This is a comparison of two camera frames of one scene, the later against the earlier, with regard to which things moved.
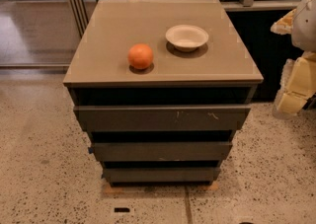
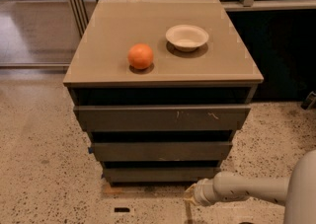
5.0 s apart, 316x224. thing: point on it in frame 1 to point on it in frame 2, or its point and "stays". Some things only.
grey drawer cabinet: [174, 121] stays
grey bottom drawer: [160, 174] stays
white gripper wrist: [305, 26] to [201, 193]
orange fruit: [140, 55] stays
